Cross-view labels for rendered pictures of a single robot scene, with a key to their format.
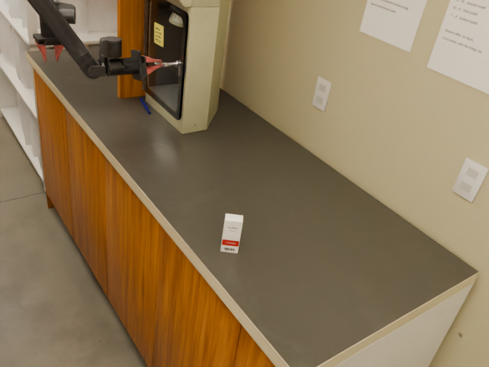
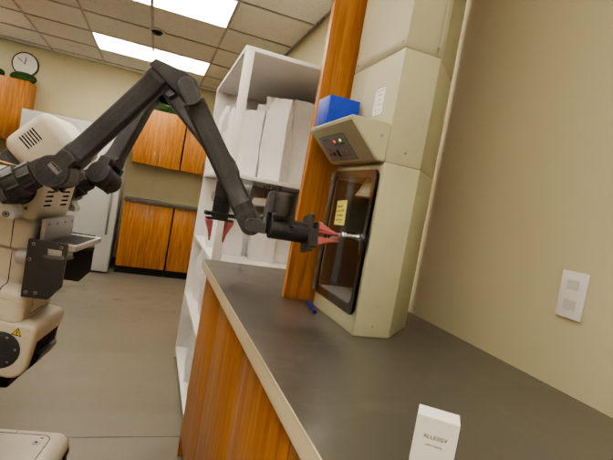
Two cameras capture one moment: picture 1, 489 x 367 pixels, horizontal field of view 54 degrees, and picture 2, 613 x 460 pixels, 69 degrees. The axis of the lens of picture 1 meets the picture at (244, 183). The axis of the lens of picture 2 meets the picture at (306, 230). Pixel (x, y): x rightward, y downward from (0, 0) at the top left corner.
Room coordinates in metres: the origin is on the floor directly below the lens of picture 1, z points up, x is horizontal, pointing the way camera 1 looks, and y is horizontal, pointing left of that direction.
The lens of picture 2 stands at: (0.48, 0.01, 1.26)
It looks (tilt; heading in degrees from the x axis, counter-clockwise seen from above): 3 degrees down; 21
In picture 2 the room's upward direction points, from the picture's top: 10 degrees clockwise
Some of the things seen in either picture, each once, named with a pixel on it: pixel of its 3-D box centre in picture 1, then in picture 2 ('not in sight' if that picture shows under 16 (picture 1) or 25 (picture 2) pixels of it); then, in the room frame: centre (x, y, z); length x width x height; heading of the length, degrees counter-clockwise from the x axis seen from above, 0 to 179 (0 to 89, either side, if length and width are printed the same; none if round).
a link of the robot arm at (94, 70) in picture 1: (103, 55); (268, 212); (1.55, 0.54, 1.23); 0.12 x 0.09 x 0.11; 120
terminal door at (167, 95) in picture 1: (164, 56); (342, 236); (1.75, 0.38, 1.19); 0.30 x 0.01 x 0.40; 40
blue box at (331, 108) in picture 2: not in sight; (337, 115); (1.79, 0.48, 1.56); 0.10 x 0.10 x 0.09; 40
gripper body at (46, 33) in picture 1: (48, 30); (221, 206); (1.77, 0.82, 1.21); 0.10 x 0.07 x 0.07; 131
